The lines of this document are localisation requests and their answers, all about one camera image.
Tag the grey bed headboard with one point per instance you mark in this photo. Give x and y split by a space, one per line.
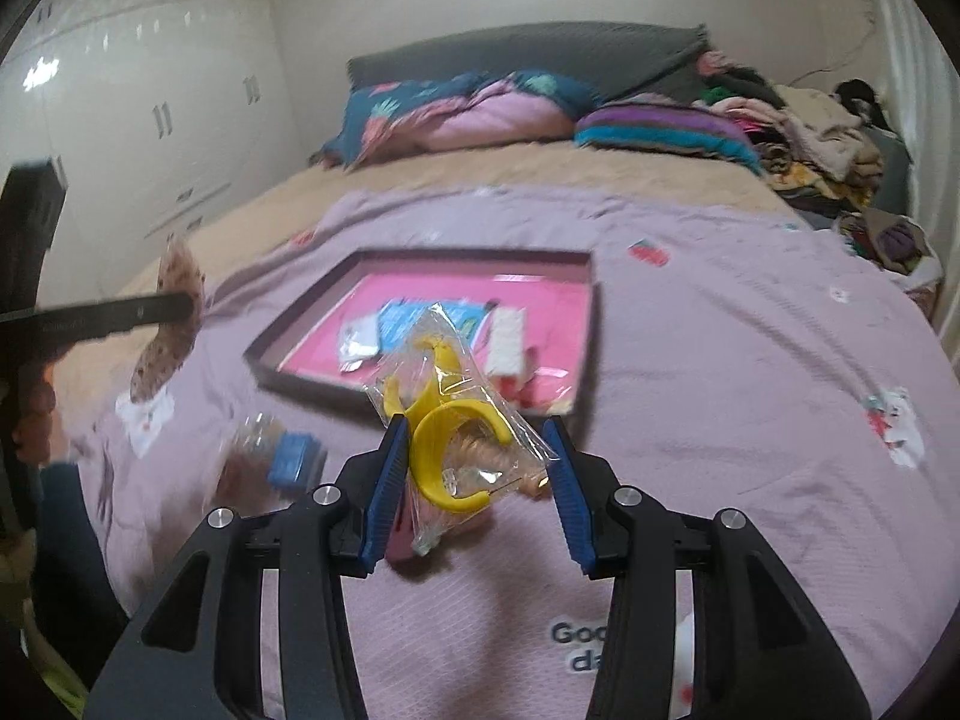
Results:
525 52

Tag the polka-dot bow hair clip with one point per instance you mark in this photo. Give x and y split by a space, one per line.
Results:
180 270

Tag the white wardrobe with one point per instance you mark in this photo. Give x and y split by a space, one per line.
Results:
150 90

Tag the long white packet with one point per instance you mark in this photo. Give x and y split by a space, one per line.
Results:
504 341

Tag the pile of clothes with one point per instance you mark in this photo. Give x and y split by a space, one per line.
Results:
817 135

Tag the small white packet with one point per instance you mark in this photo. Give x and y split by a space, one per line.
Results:
360 337

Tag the pink printed blanket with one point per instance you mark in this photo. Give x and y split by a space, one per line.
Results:
712 390

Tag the beige bed sheet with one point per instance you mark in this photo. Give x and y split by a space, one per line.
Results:
450 172

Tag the pink shallow box tray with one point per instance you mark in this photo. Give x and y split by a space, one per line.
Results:
555 300

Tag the blue accessory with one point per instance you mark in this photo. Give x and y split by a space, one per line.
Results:
296 461

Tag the pink and blue quilt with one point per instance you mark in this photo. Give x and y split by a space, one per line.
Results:
495 116

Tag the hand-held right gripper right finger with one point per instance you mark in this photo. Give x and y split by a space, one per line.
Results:
568 495

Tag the striped plush pillow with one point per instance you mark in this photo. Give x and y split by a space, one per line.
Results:
660 127

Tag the pink and red packet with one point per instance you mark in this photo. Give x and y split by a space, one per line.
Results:
544 384

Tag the yellow hair claw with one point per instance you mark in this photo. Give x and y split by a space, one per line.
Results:
442 457

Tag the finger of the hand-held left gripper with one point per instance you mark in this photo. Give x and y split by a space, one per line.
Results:
112 313

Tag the person's left hand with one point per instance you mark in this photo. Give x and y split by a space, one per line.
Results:
34 427

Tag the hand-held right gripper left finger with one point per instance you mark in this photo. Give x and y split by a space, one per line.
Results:
382 491

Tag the blue printed card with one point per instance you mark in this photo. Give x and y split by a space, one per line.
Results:
401 319

